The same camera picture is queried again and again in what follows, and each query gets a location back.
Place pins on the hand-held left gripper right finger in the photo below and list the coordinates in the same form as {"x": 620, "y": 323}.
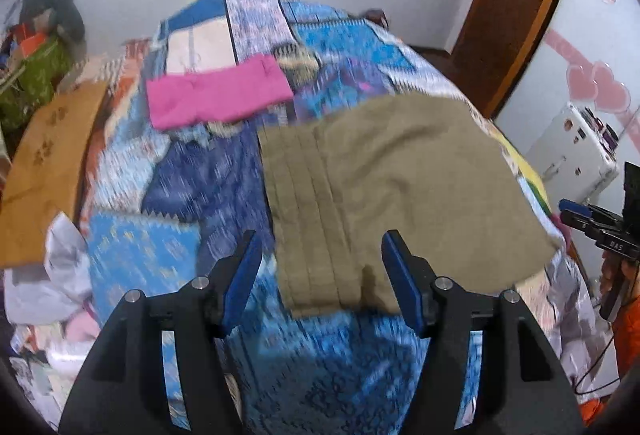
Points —
{"x": 399, "y": 279}

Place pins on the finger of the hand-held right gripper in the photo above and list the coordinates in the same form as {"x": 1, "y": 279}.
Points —
{"x": 574, "y": 206}
{"x": 580, "y": 222}

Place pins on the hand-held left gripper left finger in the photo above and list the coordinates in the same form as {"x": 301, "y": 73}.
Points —
{"x": 244, "y": 276}

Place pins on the olive green pants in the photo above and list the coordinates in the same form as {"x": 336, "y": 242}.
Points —
{"x": 400, "y": 175}

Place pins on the person's orange sleeved forearm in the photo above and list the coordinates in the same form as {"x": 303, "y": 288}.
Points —
{"x": 631, "y": 335}

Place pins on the person's right hand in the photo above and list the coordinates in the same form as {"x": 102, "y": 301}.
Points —
{"x": 617, "y": 275}

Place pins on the white appliance box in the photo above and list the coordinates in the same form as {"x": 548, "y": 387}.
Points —
{"x": 575, "y": 150}

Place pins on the blue patchwork blanket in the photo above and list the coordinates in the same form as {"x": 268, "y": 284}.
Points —
{"x": 200, "y": 195}

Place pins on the white plastic sheet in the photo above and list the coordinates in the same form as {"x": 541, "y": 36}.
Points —
{"x": 570, "y": 315}

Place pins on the pink folded cloth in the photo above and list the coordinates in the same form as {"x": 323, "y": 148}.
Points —
{"x": 220, "y": 95}

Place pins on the white plastic bag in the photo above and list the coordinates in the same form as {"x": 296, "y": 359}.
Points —
{"x": 60, "y": 265}

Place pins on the brown printed cloth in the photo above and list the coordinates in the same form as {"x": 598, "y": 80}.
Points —
{"x": 45, "y": 165}

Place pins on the orange patterned bedsheet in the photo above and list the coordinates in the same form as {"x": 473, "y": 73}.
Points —
{"x": 127, "y": 70}

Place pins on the green patterned cloth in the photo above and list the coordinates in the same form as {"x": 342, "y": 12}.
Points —
{"x": 35, "y": 75}

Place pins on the grey plush bundle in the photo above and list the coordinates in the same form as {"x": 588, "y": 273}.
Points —
{"x": 55, "y": 10}

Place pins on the pink heart wall sticker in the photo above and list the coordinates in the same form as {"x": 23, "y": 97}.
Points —
{"x": 595, "y": 80}

